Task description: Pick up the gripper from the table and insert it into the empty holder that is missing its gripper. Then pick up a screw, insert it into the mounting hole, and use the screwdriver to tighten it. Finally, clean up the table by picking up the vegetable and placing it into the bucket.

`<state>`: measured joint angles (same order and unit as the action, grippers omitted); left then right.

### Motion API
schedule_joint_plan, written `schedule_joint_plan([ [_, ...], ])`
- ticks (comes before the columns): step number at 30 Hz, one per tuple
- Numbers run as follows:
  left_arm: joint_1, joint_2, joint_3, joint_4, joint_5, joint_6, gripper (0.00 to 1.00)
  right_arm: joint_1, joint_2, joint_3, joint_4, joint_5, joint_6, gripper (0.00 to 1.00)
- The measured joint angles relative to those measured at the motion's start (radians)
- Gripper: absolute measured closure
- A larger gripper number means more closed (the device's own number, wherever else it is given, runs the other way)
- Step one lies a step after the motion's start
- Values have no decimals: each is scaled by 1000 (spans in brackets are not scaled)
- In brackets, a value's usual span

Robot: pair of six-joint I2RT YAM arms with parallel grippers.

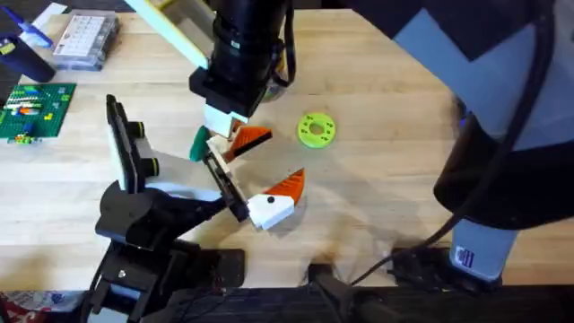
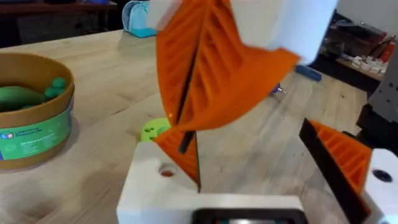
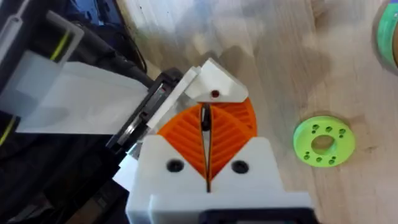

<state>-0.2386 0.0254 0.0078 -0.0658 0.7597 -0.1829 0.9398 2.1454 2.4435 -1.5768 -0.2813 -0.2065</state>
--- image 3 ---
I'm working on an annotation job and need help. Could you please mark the bare white finger of the left gripper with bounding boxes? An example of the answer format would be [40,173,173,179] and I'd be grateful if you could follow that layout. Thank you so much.
[146,57,249,130]

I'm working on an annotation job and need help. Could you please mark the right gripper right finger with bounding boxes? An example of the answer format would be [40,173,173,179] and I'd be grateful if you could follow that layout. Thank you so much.
[208,98,284,194]

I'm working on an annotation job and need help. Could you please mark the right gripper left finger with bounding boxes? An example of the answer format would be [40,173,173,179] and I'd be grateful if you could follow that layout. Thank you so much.
[125,103,209,224]

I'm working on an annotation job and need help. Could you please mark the left wrist upright flat plate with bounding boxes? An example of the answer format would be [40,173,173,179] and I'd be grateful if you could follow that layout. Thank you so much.
[0,10,85,119]

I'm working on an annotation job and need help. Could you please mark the green disc with holes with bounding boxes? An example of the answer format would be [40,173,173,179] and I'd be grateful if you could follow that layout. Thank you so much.
[293,115,356,169]

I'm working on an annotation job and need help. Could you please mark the green round tub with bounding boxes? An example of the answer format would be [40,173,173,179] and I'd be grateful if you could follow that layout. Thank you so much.
[373,0,398,75]

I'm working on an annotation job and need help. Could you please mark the black cable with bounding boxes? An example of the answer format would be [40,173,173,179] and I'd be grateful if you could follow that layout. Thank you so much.
[77,21,155,89]

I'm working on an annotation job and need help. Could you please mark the yellow-green cable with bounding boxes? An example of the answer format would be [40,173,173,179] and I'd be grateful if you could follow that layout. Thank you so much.
[0,30,71,147]

